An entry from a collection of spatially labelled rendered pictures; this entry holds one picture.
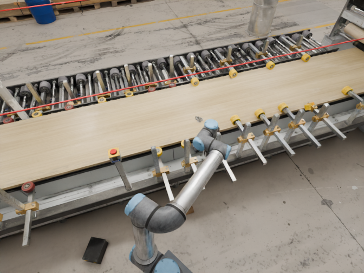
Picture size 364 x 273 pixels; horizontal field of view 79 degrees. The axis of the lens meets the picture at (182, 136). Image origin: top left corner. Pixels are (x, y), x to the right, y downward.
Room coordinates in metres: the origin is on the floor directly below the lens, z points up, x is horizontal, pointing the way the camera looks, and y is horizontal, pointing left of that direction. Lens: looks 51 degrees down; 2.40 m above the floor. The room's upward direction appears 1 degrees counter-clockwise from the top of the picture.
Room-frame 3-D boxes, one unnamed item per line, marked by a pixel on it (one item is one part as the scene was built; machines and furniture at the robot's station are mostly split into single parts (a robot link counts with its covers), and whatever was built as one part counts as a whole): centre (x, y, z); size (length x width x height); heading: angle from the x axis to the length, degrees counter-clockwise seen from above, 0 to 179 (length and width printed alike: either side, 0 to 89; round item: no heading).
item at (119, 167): (0.84, 0.45, 0.93); 0.05 x 0.04 x 0.45; 107
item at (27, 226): (0.58, 1.10, 0.84); 0.43 x 0.03 x 0.04; 17
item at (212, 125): (0.95, -0.19, 1.30); 0.10 x 0.09 x 0.12; 146
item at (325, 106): (1.36, -1.23, 0.88); 0.03 x 0.03 x 0.48; 17
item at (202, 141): (0.86, -0.14, 1.30); 0.12 x 0.12 x 0.09; 56
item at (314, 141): (1.28, -1.03, 0.95); 0.50 x 0.04 x 0.04; 17
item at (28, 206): (0.62, 1.14, 0.84); 0.13 x 0.06 x 0.05; 107
